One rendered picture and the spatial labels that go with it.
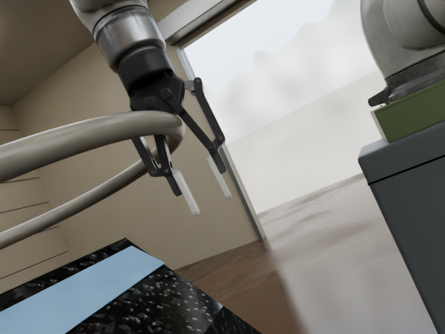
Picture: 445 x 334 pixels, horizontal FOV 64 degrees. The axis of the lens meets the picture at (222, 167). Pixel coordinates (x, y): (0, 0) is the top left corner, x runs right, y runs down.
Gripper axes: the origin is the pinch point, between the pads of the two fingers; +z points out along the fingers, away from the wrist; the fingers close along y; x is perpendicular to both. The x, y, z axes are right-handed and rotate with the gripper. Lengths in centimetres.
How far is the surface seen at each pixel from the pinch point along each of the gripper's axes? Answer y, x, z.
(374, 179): -29.3, -23.0, 13.8
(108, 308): 7.3, 25.5, 5.4
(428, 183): -36.9, -19.8, 18.6
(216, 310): 1.6, 20.9, 10.2
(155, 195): 127, -525, -40
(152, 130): 1.5, 9.3, -8.2
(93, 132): 5.6, 16.6, -8.9
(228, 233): 44, -490, 65
